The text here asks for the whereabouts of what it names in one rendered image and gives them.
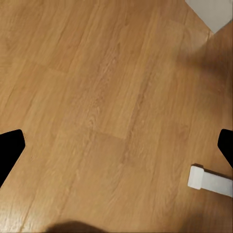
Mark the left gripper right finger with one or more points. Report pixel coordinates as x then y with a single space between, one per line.
225 144

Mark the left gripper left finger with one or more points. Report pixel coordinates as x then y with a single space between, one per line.
12 145

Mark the desk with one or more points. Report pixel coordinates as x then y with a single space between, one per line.
201 179

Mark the desktop computer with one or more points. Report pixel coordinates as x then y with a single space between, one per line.
214 13

